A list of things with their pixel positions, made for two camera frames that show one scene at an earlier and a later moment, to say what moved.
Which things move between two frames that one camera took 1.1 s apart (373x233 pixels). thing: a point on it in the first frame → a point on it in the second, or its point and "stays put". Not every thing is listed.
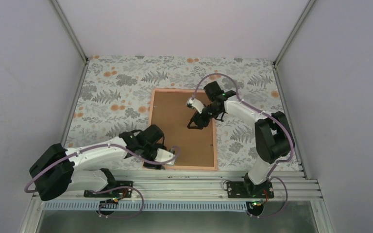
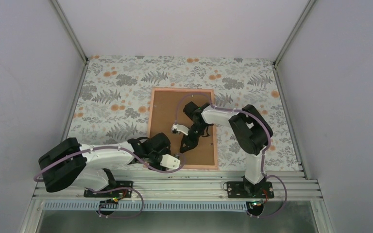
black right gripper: (197, 119) → (191, 144)
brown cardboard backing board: (169, 111) stays put
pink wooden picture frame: (151, 124) stays put
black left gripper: (151, 165) stays put
